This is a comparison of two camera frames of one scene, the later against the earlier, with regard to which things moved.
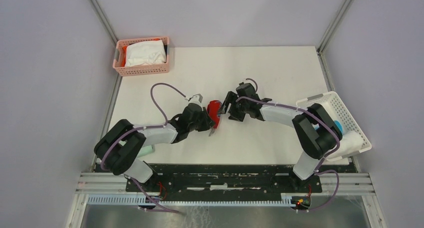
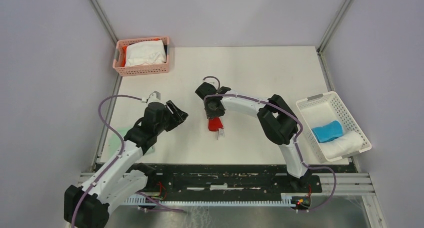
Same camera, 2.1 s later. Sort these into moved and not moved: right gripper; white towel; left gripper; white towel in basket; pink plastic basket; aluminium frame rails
Moved: right gripper; left gripper
Not moved: pink plastic basket; white towel in basket; white towel; aluminium frame rails
